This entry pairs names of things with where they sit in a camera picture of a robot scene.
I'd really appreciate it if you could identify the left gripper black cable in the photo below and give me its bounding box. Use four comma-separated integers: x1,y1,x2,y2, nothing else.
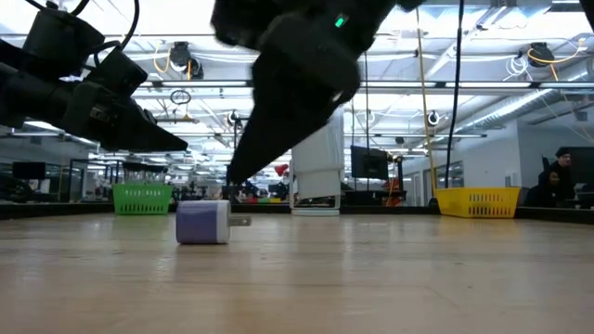
22,0,141,69

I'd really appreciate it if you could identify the purple white charger plug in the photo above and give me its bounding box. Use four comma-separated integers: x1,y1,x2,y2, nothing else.
174,199,252,246

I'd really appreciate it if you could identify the green plastic basket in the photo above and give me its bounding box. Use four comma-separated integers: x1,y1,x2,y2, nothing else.
111,183,174,216

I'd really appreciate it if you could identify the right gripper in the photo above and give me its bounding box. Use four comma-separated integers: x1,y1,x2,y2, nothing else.
210,0,400,186

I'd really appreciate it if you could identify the black monitor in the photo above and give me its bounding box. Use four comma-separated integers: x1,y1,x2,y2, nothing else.
350,145,391,181

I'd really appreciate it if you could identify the yellow cord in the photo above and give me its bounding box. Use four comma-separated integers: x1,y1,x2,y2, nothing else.
414,6,438,194

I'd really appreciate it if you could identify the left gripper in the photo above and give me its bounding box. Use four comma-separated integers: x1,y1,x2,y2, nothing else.
59,45,189,153

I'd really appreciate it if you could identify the yellow plastic basket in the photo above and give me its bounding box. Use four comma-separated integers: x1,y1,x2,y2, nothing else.
434,186,522,220

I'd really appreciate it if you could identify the black table frame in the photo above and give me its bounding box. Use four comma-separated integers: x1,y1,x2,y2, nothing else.
0,201,594,225

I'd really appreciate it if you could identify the person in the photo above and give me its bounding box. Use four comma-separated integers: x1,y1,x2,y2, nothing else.
537,146,577,209
523,170,561,209

